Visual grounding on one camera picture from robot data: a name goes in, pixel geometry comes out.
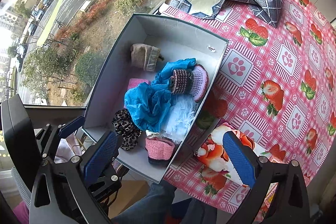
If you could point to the pink knitted pouch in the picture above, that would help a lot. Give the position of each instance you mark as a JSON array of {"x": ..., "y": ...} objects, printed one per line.
[{"x": 159, "y": 150}]

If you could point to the striped knitted sock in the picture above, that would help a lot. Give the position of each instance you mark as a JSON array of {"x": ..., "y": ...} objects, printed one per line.
[{"x": 192, "y": 82}]

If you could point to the person's legs in jeans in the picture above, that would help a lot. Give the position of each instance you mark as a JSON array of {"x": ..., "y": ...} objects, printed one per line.
[{"x": 155, "y": 206}]

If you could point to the grey cardboard box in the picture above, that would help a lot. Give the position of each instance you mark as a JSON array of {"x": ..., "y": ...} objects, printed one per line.
[{"x": 175, "y": 38}]

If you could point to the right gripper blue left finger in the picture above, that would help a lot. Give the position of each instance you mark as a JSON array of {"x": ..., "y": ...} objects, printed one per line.
[{"x": 98, "y": 156}]

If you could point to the floral tissue pack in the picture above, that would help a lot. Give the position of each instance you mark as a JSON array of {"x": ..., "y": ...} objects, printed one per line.
[{"x": 213, "y": 155}]

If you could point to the leopard print scrunchie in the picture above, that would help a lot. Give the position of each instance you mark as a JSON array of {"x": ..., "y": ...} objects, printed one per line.
[{"x": 124, "y": 126}]

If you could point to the white fluffy item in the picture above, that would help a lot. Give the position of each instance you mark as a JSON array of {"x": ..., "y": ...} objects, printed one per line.
[{"x": 179, "y": 118}]

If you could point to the blue cloth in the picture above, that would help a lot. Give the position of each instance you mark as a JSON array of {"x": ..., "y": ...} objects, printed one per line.
[
  {"x": 163, "y": 76},
  {"x": 150, "y": 116}
]

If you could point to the pink sponge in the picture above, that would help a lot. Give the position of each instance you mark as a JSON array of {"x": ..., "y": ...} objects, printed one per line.
[{"x": 138, "y": 91}]

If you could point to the pink tissue box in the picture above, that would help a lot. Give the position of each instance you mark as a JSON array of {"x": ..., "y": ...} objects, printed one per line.
[{"x": 266, "y": 203}]

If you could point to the pink strawberry tablecloth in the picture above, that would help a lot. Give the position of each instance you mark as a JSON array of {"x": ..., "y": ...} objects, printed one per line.
[{"x": 279, "y": 79}]

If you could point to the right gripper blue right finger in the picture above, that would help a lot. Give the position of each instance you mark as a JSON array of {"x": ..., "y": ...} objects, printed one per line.
[{"x": 243, "y": 159}]

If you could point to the beige knitted item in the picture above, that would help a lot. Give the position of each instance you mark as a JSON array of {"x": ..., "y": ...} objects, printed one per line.
[{"x": 145, "y": 57}]

